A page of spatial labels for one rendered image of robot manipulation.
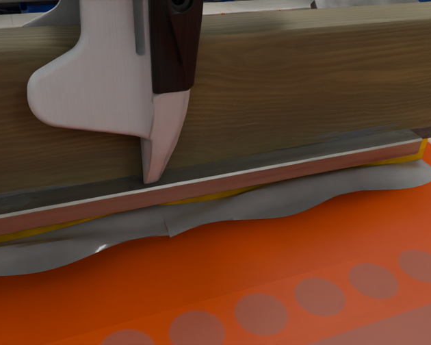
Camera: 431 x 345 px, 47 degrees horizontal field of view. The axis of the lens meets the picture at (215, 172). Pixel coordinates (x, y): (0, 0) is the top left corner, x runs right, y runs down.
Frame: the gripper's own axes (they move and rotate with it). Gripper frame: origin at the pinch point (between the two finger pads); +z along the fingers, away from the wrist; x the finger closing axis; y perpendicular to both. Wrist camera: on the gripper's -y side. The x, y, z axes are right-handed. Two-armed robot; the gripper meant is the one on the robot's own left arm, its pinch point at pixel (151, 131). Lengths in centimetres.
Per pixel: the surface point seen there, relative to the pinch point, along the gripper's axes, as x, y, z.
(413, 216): 5.0, -13.4, 4.8
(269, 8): -23.6, -18.8, 1.2
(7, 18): -25.6, 5.5, 1.3
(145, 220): 1.1, 0.7, 4.5
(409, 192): 3.0, -14.8, 4.8
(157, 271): 4.4, 1.1, 4.9
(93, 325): 6.5, 4.4, 4.9
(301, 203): 2.1, -8.0, 4.7
